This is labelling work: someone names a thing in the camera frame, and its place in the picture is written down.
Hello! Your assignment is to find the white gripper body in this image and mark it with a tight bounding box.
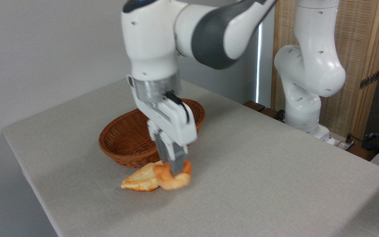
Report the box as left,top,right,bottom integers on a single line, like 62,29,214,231
134,95,198,147

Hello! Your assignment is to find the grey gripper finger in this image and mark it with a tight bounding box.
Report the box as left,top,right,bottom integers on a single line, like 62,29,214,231
172,142,189,177
147,120,174,164

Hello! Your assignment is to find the round knotted bread roll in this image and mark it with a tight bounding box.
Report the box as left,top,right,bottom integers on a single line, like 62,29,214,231
153,160,192,191

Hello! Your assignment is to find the long flat leaf-shaped bread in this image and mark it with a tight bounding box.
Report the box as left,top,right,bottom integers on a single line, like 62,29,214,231
120,160,164,192

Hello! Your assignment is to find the brown wicker basket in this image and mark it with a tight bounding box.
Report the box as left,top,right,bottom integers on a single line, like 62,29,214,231
98,98,206,169

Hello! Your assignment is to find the dark wooden robot platform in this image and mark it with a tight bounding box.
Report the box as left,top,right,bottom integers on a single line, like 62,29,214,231
243,100,378,162

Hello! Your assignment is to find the grey tablecloth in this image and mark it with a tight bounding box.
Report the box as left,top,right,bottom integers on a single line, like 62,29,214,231
3,76,379,237

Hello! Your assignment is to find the metal screen hinge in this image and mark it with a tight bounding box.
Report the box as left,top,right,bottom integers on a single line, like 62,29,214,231
360,70,379,90

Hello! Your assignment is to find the wooden rattan folding screen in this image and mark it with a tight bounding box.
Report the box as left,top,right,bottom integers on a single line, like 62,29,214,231
271,0,379,142

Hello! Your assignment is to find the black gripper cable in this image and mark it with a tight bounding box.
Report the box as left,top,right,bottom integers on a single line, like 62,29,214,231
165,91,190,124

